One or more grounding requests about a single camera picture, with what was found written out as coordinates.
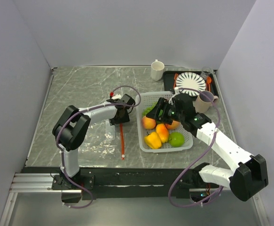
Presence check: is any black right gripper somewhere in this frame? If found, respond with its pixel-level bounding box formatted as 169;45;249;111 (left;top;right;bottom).
146;97;185;125

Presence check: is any clear zip bag orange zipper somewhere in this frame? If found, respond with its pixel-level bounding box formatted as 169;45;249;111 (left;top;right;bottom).
79;120;125;160

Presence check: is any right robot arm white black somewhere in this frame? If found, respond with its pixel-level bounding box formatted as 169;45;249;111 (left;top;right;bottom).
146;93;268;202

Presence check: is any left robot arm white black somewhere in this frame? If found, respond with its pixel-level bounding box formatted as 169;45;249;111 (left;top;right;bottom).
52;94;136;189

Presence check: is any peach left in basket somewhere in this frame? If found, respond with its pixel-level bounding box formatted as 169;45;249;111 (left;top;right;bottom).
141;116;156;130

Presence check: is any peach in basket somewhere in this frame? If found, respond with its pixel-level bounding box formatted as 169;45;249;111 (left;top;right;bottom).
165;121;181;130
141;116;156;130

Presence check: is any white plastic perforated basket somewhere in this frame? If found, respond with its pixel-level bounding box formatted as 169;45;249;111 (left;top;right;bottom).
136;91;193;153

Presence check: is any orange yellow mango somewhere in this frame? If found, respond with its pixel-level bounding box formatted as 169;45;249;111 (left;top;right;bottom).
156;123;169;143

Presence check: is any peach right in basket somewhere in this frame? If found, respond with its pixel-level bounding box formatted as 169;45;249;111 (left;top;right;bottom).
165;121;181;130

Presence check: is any yellow bell pepper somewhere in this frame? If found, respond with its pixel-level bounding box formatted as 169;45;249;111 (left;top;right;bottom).
144;131;162;149

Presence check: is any green apple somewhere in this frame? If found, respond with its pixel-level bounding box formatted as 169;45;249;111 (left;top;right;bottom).
169;132;185;147

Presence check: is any black rectangular tray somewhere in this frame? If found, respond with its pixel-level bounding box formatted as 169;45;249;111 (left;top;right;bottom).
162;71;219;101

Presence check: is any orange plastic fork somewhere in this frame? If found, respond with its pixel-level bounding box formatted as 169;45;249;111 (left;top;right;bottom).
173;73;178;90

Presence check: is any white ceramic mug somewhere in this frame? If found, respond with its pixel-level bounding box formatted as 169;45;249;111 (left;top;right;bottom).
151;59;165;81

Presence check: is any beige mug purple inside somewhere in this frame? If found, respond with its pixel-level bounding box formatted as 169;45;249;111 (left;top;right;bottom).
194;91;218;113

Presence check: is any black white striped plate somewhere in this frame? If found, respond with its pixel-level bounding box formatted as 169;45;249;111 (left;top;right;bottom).
176;72;206;97

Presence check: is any orange plastic spoon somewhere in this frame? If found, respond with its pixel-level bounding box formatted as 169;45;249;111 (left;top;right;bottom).
206;76;212;92

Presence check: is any clear glass cup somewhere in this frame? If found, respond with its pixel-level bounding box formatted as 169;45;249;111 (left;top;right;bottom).
201;66;212;80

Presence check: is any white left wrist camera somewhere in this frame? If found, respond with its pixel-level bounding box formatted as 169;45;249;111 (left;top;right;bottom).
109;91;121;100

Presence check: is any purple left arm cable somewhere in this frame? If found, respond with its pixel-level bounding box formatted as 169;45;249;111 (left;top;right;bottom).
56;85;141;210

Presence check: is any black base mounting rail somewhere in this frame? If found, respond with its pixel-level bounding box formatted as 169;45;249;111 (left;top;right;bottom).
21;166;232;203

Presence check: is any aluminium extrusion frame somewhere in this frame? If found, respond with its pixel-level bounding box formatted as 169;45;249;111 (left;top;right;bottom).
0;67;81;226

